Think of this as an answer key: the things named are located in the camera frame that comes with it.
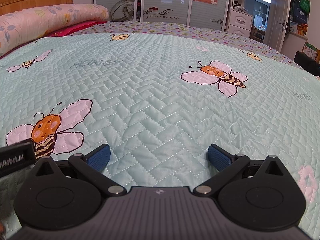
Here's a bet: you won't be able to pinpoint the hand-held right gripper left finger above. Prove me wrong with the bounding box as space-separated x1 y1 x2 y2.
30 144 127 197

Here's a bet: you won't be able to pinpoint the white door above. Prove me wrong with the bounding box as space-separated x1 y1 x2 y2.
264 0 292 53

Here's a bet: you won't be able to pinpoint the red blanket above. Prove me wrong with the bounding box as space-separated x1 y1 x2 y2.
45 21 108 37

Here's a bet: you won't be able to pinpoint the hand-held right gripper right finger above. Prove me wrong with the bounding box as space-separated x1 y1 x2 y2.
194 144 292 197

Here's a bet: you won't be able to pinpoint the cardboard box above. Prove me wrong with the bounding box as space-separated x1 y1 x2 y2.
302 42 320 63

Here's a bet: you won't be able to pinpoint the rolled floral quilt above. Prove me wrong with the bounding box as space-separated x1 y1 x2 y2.
0 4 110 58

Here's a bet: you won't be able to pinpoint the black case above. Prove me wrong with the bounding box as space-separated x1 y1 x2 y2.
294 51 320 77

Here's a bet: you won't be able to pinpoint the quilted bee-print bedspread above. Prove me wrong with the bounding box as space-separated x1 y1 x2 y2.
0 21 320 240

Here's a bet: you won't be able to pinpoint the sliding-door wardrobe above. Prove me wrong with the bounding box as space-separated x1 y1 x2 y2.
94 0 233 32

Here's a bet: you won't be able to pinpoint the green hanging bags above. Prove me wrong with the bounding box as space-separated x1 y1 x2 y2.
291 0 310 23

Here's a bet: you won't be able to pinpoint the wooden headboard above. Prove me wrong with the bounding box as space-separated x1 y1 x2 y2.
0 0 73 17

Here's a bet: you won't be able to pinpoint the white drawer cabinet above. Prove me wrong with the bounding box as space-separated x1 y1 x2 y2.
226 7 253 39

